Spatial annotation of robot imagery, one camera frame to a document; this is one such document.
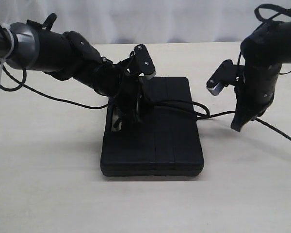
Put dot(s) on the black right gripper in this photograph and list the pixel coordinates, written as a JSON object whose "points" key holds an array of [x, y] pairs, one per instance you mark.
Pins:
{"points": [[255, 95]]}

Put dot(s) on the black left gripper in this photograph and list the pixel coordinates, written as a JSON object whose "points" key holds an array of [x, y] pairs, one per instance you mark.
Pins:
{"points": [[123, 88]]}

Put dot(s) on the black plastic carry case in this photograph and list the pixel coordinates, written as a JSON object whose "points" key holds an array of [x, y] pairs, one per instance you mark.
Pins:
{"points": [[166, 143]]}

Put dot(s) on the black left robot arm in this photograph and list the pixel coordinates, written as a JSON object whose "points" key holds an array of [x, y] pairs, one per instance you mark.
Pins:
{"points": [[34, 46]]}

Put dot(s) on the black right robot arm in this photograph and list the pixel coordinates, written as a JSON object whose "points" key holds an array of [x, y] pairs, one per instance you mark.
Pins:
{"points": [[264, 51]]}

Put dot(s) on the white backdrop curtain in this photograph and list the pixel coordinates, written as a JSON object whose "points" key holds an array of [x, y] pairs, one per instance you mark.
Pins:
{"points": [[141, 21]]}

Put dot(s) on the white zip tie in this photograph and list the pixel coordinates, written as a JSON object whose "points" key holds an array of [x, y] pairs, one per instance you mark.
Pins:
{"points": [[2, 58]]}

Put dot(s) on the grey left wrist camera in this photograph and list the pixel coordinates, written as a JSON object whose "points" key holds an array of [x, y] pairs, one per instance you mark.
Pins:
{"points": [[142, 62]]}

